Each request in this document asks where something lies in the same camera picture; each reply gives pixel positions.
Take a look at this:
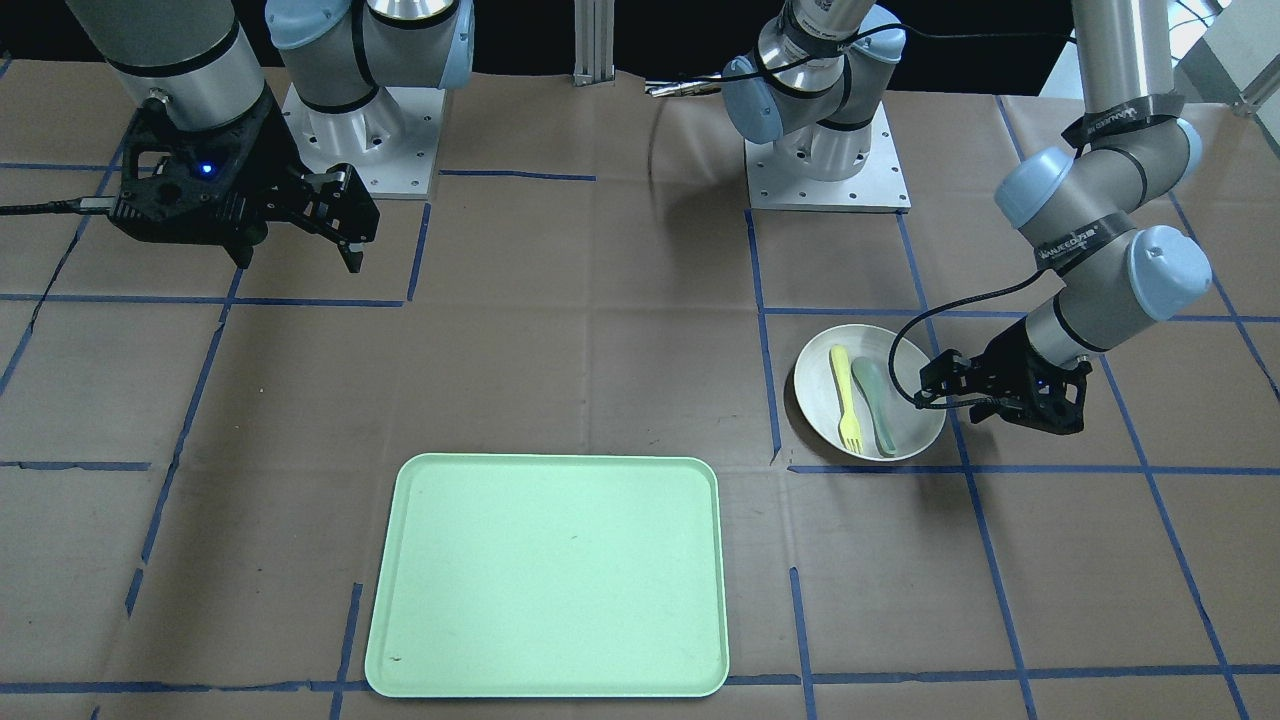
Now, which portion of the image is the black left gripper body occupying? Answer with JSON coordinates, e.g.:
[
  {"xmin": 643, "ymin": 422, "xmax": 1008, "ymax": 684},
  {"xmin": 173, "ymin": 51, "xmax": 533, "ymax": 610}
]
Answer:
[{"xmin": 975, "ymin": 322, "xmax": 1092, "ymax": 436}]

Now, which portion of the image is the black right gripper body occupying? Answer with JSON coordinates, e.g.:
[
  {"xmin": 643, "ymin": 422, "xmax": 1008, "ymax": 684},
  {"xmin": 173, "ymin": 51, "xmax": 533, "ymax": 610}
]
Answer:
[{"xmin": 108, "ymin": 85, "xmax": 301, "ymax": 269}]

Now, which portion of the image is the grey-green plastic spoon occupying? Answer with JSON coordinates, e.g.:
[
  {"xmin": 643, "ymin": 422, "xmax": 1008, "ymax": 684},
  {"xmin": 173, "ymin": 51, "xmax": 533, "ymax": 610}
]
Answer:
[{"xmin": 851, "ymin": 356, "xmax": 897, "ymax": 457}]

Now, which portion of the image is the white round plate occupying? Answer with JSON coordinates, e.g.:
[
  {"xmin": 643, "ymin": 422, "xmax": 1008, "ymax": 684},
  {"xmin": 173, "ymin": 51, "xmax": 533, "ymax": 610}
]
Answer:
[{"xmin": 791, "ymin": 324, "xmax": 946, "ymax": 462}]

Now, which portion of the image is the yellow plastic fork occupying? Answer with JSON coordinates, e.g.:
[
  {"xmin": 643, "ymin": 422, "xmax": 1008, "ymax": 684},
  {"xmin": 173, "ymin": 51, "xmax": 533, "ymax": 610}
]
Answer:
[{"xmin": 828, "ymin": 345, "xmax": 864, "ymax": 454}]

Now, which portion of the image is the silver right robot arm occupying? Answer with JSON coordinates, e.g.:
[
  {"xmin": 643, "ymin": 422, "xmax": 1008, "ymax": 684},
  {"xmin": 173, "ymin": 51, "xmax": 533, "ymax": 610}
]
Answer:
[{"xmin": 51, "ymin": 1, "xmax": 475, "ymax": 273}]

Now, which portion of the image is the light green plastic tray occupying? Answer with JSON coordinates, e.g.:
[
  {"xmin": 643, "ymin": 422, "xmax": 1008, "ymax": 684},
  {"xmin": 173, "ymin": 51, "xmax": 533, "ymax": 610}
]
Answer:
[{"xmin": 364, "ymin": 454, "xmax": 730, "ymax": 700}]

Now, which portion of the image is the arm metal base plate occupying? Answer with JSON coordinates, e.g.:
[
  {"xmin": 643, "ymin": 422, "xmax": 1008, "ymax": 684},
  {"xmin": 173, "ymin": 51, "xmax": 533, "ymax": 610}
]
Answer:
[
  {"xmin": 282, "ymin": 86, "xmax": 448, "ymax": 201},
  {"xmin": 742, "ymin": 105, "xmax": 913, "ymax": 214}
]

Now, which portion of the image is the aluminium frame post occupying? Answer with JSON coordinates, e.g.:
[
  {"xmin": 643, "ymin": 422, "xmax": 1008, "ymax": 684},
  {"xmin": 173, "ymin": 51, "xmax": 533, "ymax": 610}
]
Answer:
[{"xmin": 572, "ymin": 0, "xmax": 617, "ymax": 88}]

